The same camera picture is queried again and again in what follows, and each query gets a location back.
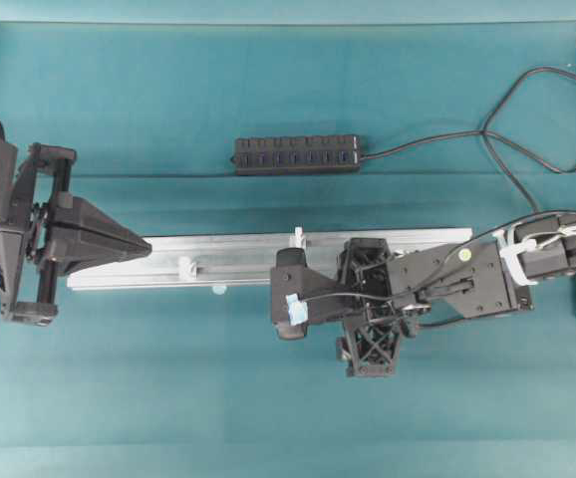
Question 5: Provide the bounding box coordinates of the aluminium extrusion rail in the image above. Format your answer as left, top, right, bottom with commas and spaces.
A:
67, 227, 472, 291

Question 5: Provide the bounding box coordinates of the left blue tape piece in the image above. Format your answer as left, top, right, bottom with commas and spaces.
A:
212, 285, 227, 295

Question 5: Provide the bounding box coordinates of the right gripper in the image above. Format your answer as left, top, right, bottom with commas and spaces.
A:
336, 238, 430, 377

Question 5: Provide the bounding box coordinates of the right camera cable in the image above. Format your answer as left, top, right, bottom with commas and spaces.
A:
297, 211, 576, 330

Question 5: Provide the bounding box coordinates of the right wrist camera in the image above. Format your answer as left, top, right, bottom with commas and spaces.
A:
270, 248, 359, 341

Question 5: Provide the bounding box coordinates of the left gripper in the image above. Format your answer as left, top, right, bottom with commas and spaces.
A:
6, 142, 148, 327

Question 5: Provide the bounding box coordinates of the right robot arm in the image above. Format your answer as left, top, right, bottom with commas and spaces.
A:
336, 212, 576, 377

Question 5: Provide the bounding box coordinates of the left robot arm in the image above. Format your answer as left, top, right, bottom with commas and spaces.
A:
0, 122, 152, 327

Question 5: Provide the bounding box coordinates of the black USB hub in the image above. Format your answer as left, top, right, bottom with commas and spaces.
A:
231, 134, 362, 175

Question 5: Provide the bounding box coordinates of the black USB cable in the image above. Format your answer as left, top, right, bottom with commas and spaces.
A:
357, 69, 576, 213

